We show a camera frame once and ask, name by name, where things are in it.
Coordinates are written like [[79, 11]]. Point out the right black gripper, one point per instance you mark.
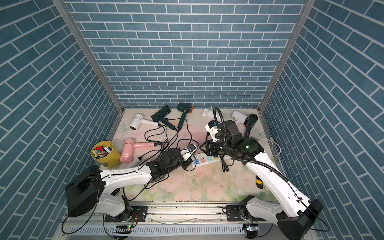
[[209, 144]]

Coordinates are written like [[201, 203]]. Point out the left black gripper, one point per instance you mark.
[[187, 163]]

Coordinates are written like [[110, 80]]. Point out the white power strip coloured sockets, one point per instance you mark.
[[201, 159]]

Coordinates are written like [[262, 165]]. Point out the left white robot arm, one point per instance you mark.
[[92, 189]]

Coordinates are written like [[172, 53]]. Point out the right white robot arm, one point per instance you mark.
[[294, 213]]

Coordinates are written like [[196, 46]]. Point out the white glossy hair dryer right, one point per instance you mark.
[[239, 118]]

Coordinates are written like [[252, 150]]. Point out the dark green dryer right corner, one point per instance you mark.
[[249, 123]]

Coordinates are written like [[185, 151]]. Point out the white folding hair dryer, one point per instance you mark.
[[208, 114]]

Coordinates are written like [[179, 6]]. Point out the dark green dryer angled nozzle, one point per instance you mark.
[[160, 116]]

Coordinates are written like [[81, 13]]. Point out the dark green dryer centre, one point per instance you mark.
[[184, 108]]

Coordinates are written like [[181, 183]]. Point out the yellow black utility knife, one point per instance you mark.
[[259, 183]]

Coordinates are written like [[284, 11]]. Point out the pink hair dryer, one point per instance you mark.
[[129, 147]]

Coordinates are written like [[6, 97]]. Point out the white hair dryer far left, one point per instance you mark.
[[139, 120]]

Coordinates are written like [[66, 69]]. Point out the yellow cup of pens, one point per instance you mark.
[[106, 154]]

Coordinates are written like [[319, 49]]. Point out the white wall cable connector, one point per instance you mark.
[[275, 146]]

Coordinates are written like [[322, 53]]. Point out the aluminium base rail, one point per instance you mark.
[[164, 220]]

